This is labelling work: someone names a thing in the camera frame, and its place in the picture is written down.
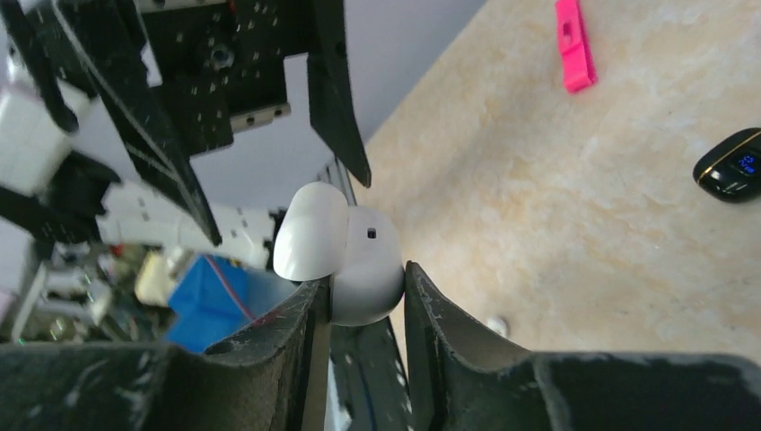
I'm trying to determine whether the white earbud table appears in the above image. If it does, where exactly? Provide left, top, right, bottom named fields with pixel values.
left=486, top=316, right=511, bottom=339

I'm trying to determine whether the pink block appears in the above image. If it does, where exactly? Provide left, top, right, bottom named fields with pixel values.
left=555, top=0, right=598, bottom=94

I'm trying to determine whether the black charging case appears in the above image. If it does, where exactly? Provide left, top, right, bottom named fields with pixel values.
left=692, top=128, right=760, bottom=204

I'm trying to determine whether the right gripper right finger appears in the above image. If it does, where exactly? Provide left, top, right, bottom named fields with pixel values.
left=404, top=261, right=760, bottom=430

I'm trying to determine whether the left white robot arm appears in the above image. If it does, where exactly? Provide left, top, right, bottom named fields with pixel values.
left=1, top=1, right=372, bottom=268

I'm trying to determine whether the white charging case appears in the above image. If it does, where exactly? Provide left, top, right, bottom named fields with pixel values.
left=273, top=181, right=404, bottom=327

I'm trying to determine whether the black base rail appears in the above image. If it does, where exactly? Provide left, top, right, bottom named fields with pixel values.
left=315, top=157, right=415, bottom=431

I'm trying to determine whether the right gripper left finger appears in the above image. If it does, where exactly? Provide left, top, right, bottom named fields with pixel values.
left=1, top=280, right=330, bottom=430

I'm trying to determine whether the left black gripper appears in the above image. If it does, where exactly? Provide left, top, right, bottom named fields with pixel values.
left=40, top=0, right=372, bottom=246

